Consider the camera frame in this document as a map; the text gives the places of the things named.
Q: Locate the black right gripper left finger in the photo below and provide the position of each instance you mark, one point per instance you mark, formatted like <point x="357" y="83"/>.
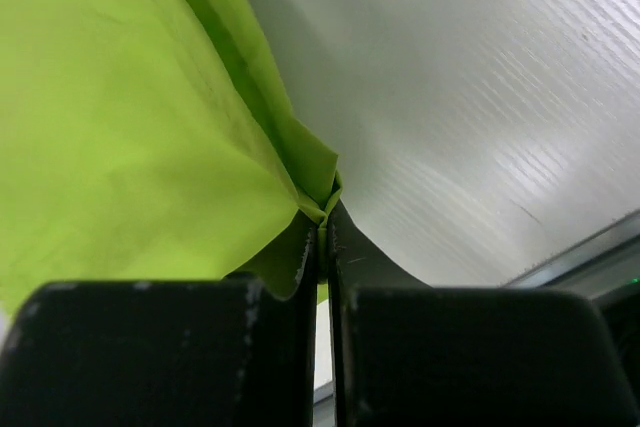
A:
<point x="234" y="352"/>

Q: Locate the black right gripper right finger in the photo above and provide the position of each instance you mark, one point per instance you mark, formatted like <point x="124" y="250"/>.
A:
<point x="408" y="354"/>

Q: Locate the lime green shorts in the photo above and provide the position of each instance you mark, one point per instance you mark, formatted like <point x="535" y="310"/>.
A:
<point x="146" y="139"/>

